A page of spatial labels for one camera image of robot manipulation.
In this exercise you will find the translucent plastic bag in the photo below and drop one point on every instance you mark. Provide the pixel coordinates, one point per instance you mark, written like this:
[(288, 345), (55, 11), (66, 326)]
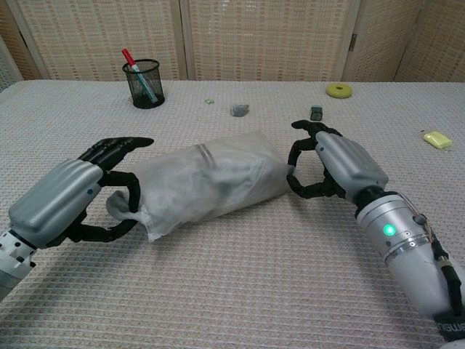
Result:
[(225, 174)]

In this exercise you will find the left black-fingered silver robot hand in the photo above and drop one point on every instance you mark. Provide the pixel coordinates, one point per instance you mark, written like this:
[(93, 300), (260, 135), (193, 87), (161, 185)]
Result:
[(54, 198)]

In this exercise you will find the woven white tablecloth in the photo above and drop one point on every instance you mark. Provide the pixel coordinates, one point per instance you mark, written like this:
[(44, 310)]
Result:
[(232, 283)]

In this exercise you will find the yellow round tape roll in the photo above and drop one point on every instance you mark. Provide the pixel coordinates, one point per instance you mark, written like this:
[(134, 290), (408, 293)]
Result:
[(332, 92)]

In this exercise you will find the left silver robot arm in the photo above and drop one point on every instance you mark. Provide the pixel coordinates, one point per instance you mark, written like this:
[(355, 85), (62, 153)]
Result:
[(11, 261)]

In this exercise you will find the crumpled grey wrapper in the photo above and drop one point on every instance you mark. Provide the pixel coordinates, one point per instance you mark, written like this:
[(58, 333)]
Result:
[(239, 110)]

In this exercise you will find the metal screen hinge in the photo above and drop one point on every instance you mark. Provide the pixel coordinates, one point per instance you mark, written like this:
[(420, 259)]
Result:
[(353, 40)]

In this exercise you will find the small dark green eraser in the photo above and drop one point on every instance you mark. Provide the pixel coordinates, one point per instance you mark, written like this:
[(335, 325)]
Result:
[(316, 112)]

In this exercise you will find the right black-fingered silver robot hand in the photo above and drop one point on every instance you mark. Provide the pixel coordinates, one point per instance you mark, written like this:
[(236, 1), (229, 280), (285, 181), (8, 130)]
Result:
[(352, 160)]

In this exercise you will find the black mesh pen holder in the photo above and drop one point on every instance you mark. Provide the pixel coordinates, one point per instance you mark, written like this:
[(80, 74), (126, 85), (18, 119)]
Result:
[(145, 91)]

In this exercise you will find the yellow sticky note block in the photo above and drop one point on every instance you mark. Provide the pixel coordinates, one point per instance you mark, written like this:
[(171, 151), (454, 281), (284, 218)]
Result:
[(437, 139)]

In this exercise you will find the beige woven screen panel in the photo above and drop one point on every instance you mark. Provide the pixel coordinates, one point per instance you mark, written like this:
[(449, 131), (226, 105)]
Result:
[(269, 36), (91, 32), (439, 40), (385, 40)]

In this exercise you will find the white woven screen panel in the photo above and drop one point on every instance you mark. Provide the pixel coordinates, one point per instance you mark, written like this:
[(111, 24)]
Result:
[(6, 54)]

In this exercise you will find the red-capped marker pen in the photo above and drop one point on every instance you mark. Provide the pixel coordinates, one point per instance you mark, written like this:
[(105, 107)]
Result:
[(128, 57)]

